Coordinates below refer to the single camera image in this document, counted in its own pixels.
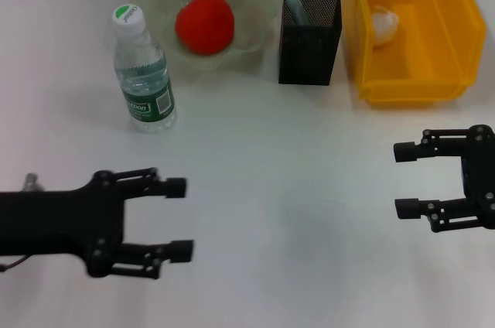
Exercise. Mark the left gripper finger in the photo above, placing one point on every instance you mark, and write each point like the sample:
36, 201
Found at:
181, 251

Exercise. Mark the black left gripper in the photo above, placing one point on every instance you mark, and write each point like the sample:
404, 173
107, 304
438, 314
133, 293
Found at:
58, 223

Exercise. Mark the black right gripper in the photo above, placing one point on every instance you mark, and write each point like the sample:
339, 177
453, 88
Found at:
479, 177

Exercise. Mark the green label water bottle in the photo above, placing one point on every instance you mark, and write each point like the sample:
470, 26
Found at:
147, 84

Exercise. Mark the white paper ball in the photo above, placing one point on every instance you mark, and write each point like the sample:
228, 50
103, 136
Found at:
384, 28

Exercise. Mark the red-orange fruit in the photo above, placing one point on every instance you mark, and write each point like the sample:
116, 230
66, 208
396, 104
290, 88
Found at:
205, 24

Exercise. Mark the mint green utility knife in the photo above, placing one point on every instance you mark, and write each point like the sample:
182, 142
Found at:
295, 5

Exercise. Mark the black mesh pen holder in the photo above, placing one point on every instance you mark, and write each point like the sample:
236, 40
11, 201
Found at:
309, 53

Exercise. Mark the pale green glass fruit bowl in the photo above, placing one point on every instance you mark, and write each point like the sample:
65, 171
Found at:
247, 14

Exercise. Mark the yellow plastic bin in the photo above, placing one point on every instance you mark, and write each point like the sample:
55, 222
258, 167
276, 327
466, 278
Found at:
425, 65

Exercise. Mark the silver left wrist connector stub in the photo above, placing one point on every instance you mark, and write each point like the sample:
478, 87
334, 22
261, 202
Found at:
31, 182

